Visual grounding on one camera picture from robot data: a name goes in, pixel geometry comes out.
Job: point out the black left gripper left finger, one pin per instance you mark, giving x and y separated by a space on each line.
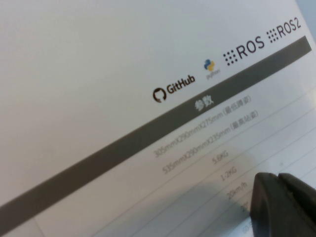
266 209

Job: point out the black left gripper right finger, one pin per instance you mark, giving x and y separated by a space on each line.
303 212

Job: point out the white product booklet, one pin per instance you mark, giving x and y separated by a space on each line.
98 74

